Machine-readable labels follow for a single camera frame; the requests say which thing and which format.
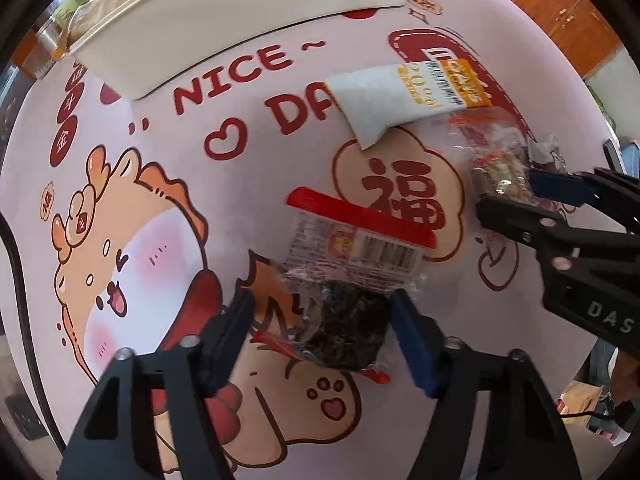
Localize wooden cabinet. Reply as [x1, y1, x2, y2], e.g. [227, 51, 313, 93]
[455, 0, 632, 79]

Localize printed cartoon table mat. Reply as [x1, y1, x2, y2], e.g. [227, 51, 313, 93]
[0, 0, 626, 480]

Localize cardboard box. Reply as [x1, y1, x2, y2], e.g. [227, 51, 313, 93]
[555, 380, 607, 427]

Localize white plastic storage bin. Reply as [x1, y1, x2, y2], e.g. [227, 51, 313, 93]
[67, 0, 418, 102]

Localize glass jar orange contents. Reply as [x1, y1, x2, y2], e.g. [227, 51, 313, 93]
[34, 20, 77, 79]

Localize black cable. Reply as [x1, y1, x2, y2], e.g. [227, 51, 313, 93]
[0, 212, 51, 443]

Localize white packet yellow label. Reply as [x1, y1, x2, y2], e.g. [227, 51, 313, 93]
[324, 58, 496, 151]

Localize dark seaweed packet red top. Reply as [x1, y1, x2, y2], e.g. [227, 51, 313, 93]
[247, 186, 438, 387]

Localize clear bag of beige snack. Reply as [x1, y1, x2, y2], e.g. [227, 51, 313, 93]
[67, 0, 147, 43]

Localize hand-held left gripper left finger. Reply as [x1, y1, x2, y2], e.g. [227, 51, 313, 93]
[57, 287, 258, 480]

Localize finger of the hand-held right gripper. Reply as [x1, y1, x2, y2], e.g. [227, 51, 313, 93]
[475, 195, 571, 261]
[527, 166, 640, 235]

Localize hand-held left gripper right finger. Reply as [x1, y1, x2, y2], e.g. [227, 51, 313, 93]
[387, 290, 583, 480]

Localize clear packet of mixed nuts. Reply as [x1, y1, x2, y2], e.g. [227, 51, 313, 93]
[445, 107, 568, 211]

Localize clear bottle green label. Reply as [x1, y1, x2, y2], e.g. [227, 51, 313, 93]
[52, 0, 87, 20]

